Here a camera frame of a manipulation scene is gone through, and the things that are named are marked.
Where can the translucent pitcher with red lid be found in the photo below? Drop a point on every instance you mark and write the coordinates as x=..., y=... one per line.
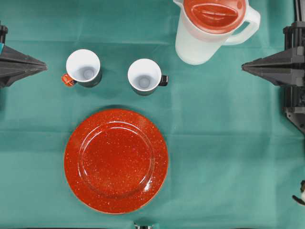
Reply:
x=206, y=25

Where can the metal camera mount bottom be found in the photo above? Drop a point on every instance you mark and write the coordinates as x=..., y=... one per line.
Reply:
x=141, y=226

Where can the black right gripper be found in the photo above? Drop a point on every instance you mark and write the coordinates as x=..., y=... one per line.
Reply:
x=286, y=68

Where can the red speckled plate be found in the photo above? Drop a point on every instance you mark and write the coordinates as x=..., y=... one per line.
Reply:
x=116, y=161

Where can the green tablecloth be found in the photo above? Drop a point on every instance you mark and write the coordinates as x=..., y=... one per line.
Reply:
x=235, y=159

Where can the small object at table edge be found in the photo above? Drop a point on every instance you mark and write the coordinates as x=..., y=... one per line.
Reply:
x=301, y=200

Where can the aluminium frame rail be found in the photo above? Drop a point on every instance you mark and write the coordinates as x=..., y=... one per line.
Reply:
x=299, y=7

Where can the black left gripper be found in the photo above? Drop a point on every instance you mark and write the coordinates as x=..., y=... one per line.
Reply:
x=15, y=65

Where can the mug with black handle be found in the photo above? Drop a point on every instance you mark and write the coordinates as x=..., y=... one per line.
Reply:
x=144, y=76

